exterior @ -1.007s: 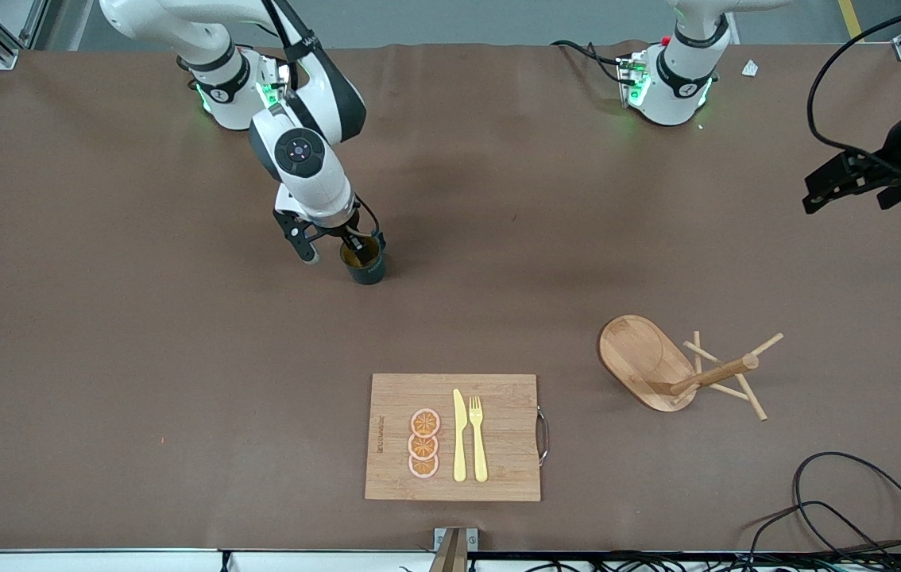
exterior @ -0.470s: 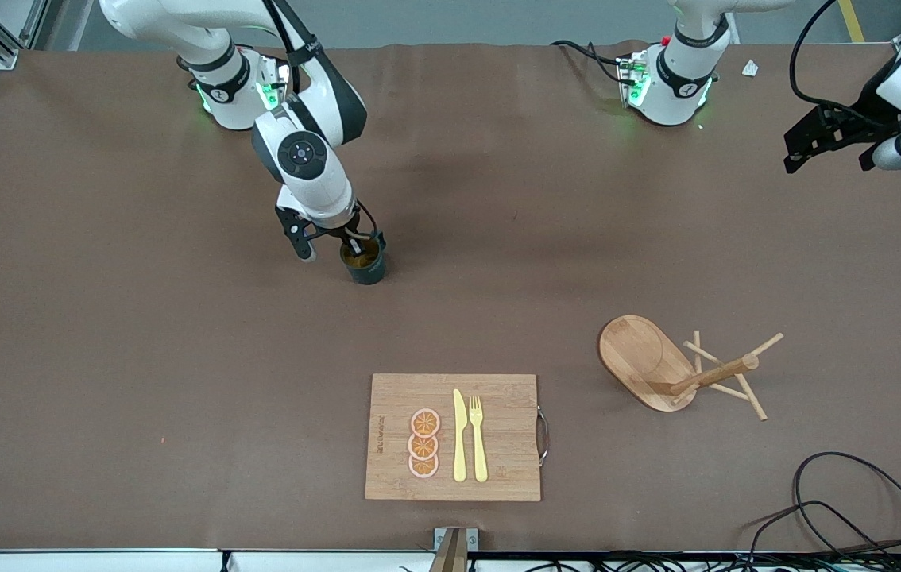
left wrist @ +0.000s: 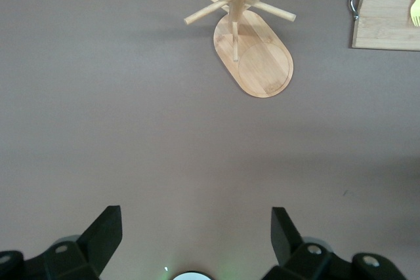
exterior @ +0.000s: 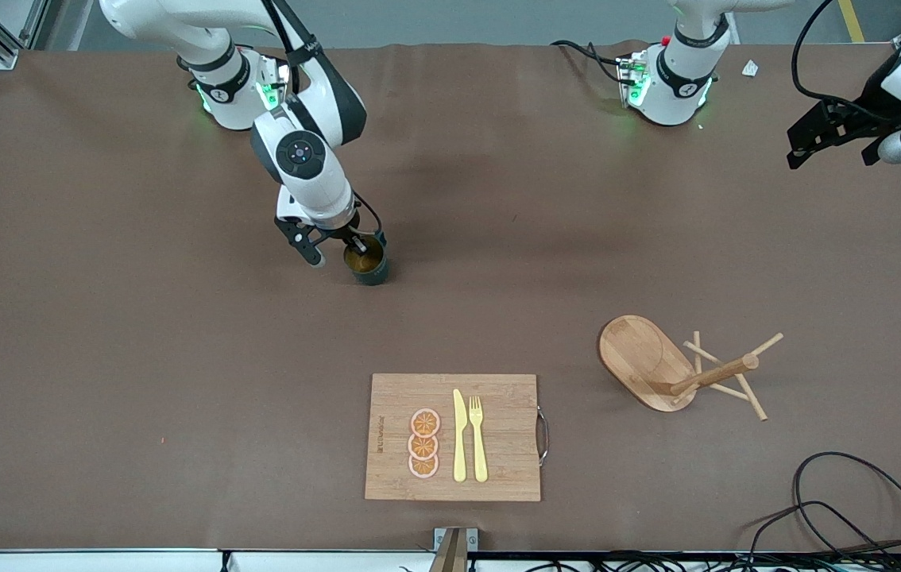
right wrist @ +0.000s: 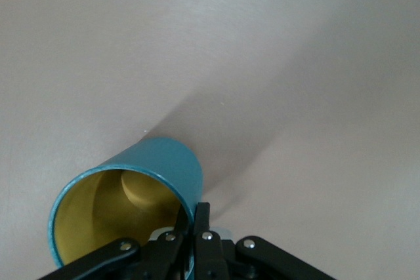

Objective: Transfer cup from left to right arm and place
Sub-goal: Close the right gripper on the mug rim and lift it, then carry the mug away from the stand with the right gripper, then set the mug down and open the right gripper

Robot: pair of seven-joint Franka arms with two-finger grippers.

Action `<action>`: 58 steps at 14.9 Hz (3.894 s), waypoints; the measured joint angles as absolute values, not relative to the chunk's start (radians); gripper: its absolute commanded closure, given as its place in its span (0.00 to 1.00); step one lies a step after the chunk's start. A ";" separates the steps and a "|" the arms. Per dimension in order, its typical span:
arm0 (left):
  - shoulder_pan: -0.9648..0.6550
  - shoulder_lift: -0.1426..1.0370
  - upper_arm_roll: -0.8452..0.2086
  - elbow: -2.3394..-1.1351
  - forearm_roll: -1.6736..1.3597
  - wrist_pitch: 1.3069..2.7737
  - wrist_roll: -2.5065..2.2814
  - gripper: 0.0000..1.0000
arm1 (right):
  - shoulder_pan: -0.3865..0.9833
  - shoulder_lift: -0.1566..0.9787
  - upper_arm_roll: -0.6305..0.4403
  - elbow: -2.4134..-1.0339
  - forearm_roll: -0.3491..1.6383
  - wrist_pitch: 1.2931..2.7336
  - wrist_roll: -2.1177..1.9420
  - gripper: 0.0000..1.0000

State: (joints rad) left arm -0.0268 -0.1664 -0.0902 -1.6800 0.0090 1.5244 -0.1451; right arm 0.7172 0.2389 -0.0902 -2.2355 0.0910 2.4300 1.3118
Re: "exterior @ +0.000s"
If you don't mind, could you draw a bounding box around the black looped cable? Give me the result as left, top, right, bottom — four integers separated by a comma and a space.
741, 451, 901, 572

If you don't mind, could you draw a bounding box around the bamboo cutting board metal handle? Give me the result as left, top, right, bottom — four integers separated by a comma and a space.
364, 373, 550, 503

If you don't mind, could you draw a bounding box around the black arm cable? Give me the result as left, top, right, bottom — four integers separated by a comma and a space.
260, 0, 386, 241
790, 0, 901, 122

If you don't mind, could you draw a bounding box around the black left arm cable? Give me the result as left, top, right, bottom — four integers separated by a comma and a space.
790, 0, 901, 122

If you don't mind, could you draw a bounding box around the wooden mug tree stand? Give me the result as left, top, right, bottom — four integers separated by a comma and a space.
597, 315, 783, 421

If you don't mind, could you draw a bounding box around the teal cup yellow inside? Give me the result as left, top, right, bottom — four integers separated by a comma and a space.
342, 232, 391, 287

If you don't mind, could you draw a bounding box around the brown table mat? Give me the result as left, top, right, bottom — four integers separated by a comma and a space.
0, 40, 901, 553

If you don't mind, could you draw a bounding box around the aluminium profile post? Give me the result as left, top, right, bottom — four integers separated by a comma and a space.
428, 527, 479, 572

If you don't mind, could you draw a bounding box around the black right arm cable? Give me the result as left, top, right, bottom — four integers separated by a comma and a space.
260, 0, 386, 241

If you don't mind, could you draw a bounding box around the yellow plastic fork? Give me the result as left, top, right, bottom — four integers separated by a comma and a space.
469, 396, 489, 483

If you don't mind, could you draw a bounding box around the yellow plastic knife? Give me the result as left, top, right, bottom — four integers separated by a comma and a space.
453, 388, 468, 483

